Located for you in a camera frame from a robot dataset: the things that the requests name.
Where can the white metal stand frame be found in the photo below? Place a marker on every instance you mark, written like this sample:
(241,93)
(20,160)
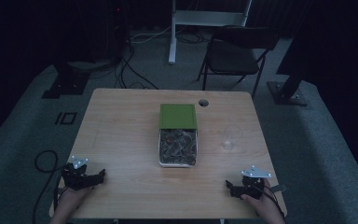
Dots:
(205,18)

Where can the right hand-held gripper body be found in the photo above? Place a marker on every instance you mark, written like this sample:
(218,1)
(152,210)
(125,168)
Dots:
(252,185)

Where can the pile of tea bags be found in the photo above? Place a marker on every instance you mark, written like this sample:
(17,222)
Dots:
(177,146)

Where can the black stand with base plate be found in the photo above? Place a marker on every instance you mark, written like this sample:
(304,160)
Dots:
(66,82)
(287,91)

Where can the clear plastic cup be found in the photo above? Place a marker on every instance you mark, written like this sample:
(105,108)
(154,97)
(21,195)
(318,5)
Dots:
(231,138)

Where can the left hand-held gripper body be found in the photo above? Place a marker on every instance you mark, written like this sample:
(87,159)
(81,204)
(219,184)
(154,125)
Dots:
(74,177)

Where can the person's right hand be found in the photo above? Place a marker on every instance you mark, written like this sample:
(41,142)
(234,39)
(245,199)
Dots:
(267,207)

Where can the green box lid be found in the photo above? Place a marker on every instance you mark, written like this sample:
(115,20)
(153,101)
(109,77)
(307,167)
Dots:
(178,116)

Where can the metal tray with contents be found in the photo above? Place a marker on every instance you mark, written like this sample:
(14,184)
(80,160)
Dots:
(178,164)

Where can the dark equipment rack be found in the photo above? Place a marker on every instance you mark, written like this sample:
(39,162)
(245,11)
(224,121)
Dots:
(118,28)

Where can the black folding chair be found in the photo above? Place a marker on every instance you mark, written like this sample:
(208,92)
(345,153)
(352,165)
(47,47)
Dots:
(233,56)

